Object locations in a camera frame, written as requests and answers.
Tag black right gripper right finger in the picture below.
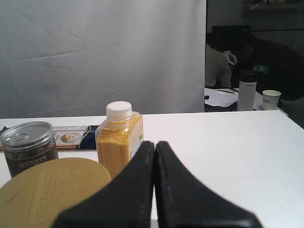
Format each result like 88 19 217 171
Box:
154 141 261 228

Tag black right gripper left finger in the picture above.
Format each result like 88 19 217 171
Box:
52 141 154 228

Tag dark grain pull-tab can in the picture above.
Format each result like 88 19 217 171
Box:
0 121 58 177

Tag yellow millet plastic bottle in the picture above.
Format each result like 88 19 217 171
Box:
95 101 143 179

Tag flat noodle packet blue end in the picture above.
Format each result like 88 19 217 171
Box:
0 125 101 151

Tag clear jar with tan lid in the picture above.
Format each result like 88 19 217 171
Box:
0 158 111 228

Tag white papers on desk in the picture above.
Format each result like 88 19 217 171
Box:
204 88 238 107

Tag person in white shirt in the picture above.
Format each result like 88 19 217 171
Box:
205 44 232 88

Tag white paper cup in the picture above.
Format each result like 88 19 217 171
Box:
262 90 281 111

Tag white thermos black cap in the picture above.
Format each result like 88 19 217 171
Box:
237 70 257 111

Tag person in dark clothes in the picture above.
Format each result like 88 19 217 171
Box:
209 25 304 102

